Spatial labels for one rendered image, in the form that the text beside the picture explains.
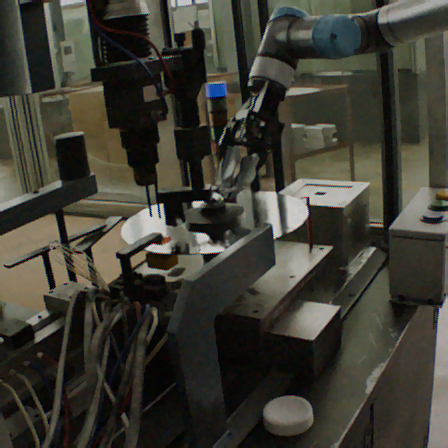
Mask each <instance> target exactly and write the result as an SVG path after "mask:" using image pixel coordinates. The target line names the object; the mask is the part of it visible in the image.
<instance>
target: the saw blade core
mask: <svg viewBox="0 0 448 448"><path fill-rule="evenodd" d="M220 196H221V197H222V198H223V200H222V201H225V203H235V204H239V205H241V207H244V208H245V213H246V216H245V217H244V218H243V219H241V221H239V222H237V223H235V224H232V225H229V226H224V227H218V228H192V227H188V226H186V225H185V224H182V225H181V226H180V227H178V228H172V227H171V226H166V224H165V216H164V209H163V204H160V210H161V217H162V218H161V219H159V218H158V211H157V204H156V206H154V207H152V211H153V217H149V211H148V209H145V210H143V211H141V212H139V213H137V214H136V215H135V216H133V217H131V218H130V219H128V221H127V222H126V223H125V224H124V225H123V227H122V229H121V235H122V239H123V240H124V241H125V242H126V243H127V244H129V245H130V244H132V243H134V242H136V241H138V240H139V239H141V238H143V237H145V235H147V234H148V233H151V232H153V231H154V232H162V233H163V236H166V237H171V242H169V243H166V244H165V245H163V246H159V245H151V246H149V247H147V248H145V249H144V250H145V251H151V253H155V252H156V250H159V252H158V253H157V254H164V255H172V254H173V255H197V254H198V251H201V252H200V255H206V254H217V253H223V252H224V251H225V248H229V247H231V246H232V245H233V244H235V243H236V242H238V241H239V240H241V239H243V238H244V237H246V236H247V234H249V233H250V232H251V231H253V230H254V229H256V228H258V227H259V226H261V225H262V224H264V223H269V224H273V225H274V238H275V240H277V238H278V239H279V238H282V237H284V236H286V234H288V233H291V232H293V231H294V230H296V229H297V228H299V227H300V226H301V225H302V224H303V223H304V221H305V219H306V218H307V208H306V206H305V205H304V203H303V202H301V201H300V200H298V199H295V198H294V197H291V196H287V195H282V194H278V193H270V192H260V190H241V192H240V193H239V194H238V195H237V196H235V197H234V198H232V199H227V198H224V195H223V194H220ZM295 201H300V202H295ZM203 202H204V201H201V202H185V203H183V210H185V212H187V211H188V210H190V209H193V208H196V207H200V204H201V203H203ZM293 202H295V203H293Z"/></svg>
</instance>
